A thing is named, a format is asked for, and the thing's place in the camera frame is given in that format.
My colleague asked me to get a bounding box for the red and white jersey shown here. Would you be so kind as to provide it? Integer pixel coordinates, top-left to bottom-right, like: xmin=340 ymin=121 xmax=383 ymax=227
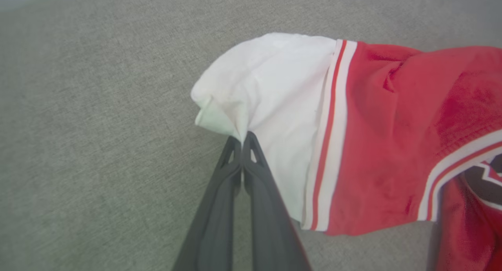
xmin=190 ymin=32 xmax=502 ymax=271

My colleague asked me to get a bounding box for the grey fabric sofa cushion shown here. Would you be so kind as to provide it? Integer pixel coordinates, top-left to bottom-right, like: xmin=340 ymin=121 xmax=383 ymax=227
xmin=0 ymin=0 xmax=502 ymax=271

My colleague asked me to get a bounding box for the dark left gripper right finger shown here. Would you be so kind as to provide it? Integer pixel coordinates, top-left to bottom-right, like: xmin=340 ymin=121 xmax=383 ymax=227
xmin=242 ymin=131 xmax=313 ymax=271

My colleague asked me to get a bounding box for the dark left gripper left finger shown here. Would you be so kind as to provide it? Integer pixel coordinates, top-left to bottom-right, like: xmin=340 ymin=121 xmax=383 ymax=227
xmin=173 ymin=136 xmax=244 ymax=271

